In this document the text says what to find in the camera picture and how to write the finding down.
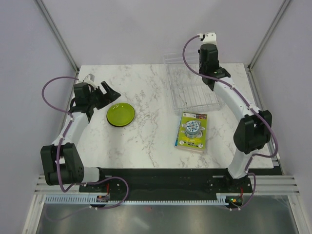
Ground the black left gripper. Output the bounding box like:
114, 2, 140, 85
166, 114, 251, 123
88, 81, 120, 110

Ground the lime green plate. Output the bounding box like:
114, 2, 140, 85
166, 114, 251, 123
106, 103, 135, 116

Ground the yellow brown patterned plate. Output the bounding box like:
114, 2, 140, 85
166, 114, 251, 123
106, 115, 135, 127

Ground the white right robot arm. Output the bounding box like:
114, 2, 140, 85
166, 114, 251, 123
198, 43, 272, 192

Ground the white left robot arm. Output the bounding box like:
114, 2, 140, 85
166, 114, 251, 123
40, 81, 121, 192

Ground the green cover book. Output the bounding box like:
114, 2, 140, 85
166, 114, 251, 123
175, 112, 208, 153

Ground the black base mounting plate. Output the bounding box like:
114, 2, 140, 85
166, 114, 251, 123
79, 168, 252, 200

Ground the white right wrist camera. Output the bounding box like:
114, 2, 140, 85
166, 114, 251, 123
198, 32, 217, 45

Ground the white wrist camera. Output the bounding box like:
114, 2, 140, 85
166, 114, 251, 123
198, 32, 217, 45
77, 74, 98, 89

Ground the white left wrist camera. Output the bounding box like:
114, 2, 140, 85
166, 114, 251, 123
77, 74, 98, 89

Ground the white wire dish rack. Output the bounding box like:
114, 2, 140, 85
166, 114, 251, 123
163, 52, 224, 115

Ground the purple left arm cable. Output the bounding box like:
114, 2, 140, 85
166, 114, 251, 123
41, 76, 130, 222

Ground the white slotted cable duct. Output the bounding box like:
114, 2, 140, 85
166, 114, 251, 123
45, 193, 244, 205

